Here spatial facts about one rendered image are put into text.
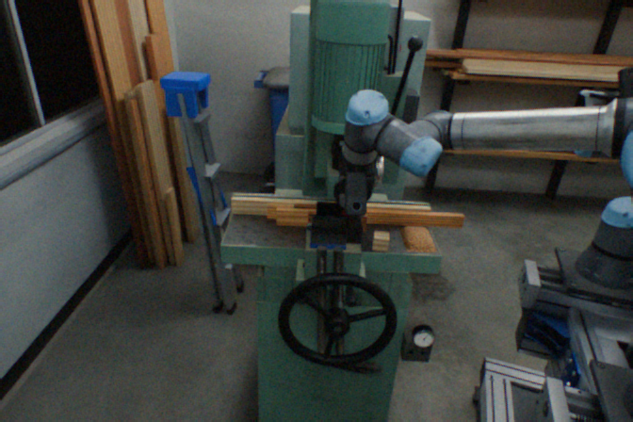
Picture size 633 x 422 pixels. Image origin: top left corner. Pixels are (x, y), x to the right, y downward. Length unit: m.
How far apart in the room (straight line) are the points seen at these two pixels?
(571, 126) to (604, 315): 0.79
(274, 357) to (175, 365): 0.79
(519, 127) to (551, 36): 2.90
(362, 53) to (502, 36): 2.62
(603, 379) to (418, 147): 0.66
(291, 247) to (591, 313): 0.89
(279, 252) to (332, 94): 0.44
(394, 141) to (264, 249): 0.52
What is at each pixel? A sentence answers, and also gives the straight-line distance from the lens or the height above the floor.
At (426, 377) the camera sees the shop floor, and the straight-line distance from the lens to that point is 2.14.
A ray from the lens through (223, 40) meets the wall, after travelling 3.56.
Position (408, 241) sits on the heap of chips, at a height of 0.91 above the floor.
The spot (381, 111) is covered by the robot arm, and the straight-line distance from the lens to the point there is 0.83.
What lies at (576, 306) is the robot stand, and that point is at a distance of 1.52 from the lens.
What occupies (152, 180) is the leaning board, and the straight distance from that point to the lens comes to 2.48.
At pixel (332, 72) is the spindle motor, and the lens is 1.09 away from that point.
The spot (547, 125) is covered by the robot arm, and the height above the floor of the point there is 1.34.
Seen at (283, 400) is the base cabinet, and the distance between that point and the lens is 1.59.
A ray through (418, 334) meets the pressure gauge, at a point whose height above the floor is 0.67.
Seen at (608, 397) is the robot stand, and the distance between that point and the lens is 1.15.
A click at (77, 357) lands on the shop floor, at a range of 2.31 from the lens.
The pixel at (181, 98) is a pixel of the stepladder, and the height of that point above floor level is 1.09.
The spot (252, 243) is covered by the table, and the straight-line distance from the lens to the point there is 1.20.
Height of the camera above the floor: 1.55
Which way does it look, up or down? 28 degrees down
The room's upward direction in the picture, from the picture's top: 3 degrees clockwise
